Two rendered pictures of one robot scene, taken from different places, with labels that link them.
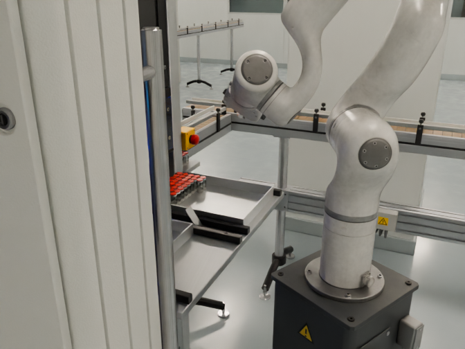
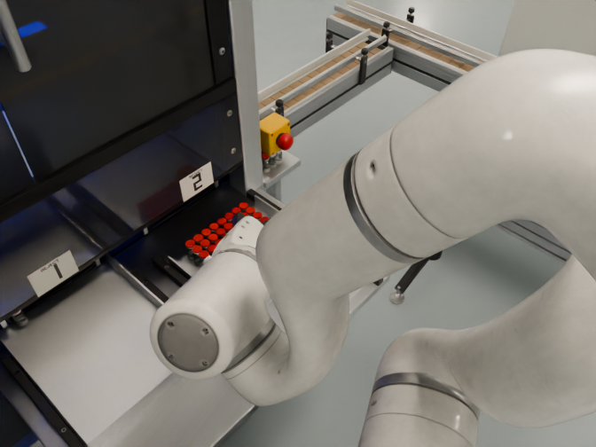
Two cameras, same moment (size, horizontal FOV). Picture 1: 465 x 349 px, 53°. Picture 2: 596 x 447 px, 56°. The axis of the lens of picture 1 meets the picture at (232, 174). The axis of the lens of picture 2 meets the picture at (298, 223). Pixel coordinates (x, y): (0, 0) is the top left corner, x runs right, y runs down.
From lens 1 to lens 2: 0.78 m
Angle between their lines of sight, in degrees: 29
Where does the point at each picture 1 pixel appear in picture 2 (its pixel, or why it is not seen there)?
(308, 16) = (294, 291)
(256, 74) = (184, 353)
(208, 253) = (210, 407)
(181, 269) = (158, 435)
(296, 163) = not seen: hidden behind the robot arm
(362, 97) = (443, 372)
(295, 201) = not seen: hidden behind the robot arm
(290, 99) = (262, 391)
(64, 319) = not seen: outside the picture
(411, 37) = (543, 388)
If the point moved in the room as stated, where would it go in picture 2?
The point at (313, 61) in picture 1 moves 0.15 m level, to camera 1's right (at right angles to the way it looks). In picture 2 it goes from (301, 364) to (478, 418)
